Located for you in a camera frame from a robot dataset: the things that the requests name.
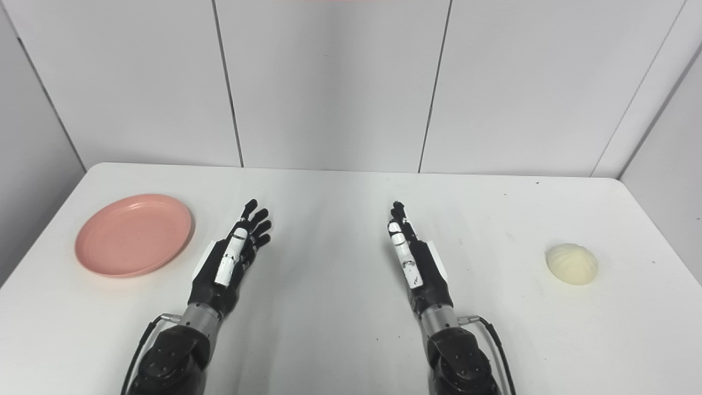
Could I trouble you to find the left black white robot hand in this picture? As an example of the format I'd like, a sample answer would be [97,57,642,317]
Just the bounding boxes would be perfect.
[188,199,273,320]

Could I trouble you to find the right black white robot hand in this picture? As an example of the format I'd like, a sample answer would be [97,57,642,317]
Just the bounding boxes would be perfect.
[387,201,455,317]

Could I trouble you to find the pink round plate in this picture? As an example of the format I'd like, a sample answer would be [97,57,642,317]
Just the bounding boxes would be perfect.
[75,193,194,278]

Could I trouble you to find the cream steamed bun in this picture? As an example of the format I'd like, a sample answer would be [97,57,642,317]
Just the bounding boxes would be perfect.
[545,243,599,286]

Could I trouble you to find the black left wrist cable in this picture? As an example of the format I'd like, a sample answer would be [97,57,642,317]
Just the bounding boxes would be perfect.
[121,313,183,395]

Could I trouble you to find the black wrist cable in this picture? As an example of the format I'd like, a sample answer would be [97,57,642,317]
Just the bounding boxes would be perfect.
[458,314,517,395]
[121,313,183,395]

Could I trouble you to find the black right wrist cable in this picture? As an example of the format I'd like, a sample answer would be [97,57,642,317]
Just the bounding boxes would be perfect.
[458,314,517,395]

